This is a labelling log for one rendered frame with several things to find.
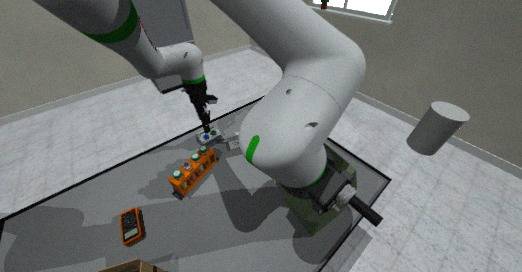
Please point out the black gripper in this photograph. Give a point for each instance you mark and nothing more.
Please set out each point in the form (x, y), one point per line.
(199, 101)

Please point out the white button panel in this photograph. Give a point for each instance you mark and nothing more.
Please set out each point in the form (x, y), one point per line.
(210, 138)

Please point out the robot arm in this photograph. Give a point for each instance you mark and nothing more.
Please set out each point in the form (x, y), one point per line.
(283, 133)

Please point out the orange handheld multimeter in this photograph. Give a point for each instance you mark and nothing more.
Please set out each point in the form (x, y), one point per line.
(131, 227)

